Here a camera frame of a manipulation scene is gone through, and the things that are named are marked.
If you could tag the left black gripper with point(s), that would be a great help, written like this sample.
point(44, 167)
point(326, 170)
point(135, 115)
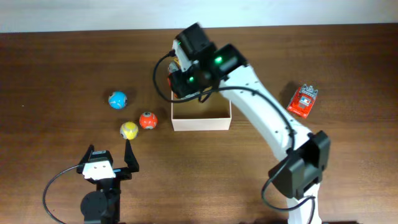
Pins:
point(125, 173)

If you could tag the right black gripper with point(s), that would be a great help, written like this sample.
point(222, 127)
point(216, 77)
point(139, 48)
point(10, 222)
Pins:
point(180, 84)

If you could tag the red truck with yellow crane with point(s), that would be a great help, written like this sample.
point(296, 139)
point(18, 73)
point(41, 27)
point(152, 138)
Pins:
point(173, 66)

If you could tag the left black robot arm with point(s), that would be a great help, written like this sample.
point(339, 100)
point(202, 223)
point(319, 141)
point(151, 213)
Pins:
point(103, 205)

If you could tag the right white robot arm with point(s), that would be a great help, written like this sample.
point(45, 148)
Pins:
point(303, 155)

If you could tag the yellow toy ball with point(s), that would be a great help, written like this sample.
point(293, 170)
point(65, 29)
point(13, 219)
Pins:
point(129, 130)

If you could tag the pink cardboard box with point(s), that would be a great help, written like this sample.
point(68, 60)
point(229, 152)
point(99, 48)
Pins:
point(212, 115)

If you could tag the orange-red toy ball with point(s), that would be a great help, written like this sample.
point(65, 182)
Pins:
point(148, 120)

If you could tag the blue toy ball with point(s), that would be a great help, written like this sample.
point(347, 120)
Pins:
point(117, 100)

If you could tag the red toy fire truck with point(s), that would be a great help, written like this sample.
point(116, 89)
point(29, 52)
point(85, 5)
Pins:
point(303, 100)

